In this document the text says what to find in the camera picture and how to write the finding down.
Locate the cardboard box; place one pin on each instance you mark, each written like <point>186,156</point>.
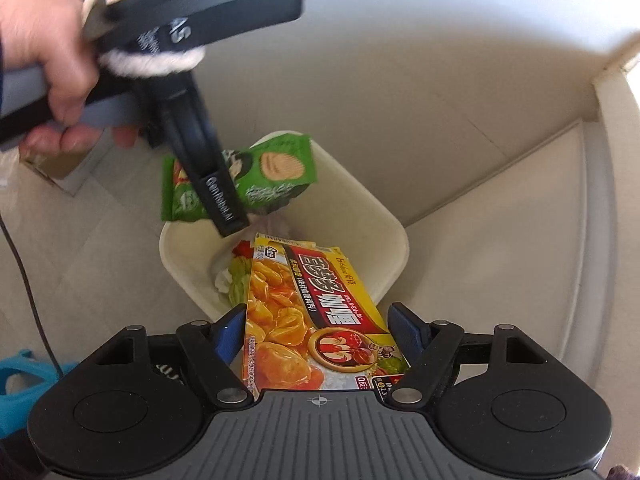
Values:
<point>55,170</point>

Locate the green chip bag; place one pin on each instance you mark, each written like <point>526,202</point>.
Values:
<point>280,170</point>

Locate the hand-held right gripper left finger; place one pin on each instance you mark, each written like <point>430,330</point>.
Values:
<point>227,332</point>

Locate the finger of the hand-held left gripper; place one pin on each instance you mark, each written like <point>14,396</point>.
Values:
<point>225,200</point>

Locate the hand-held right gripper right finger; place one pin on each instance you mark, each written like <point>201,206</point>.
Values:
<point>402,330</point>

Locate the yellow curry box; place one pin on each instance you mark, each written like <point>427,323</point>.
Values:
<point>300,320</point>

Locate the white trash bin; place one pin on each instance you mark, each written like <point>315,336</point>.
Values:
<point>350,240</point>

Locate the blue rubber slipper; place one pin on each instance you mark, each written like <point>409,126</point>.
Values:
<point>45,385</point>

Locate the person's left hand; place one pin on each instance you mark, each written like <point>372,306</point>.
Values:
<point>45,25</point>

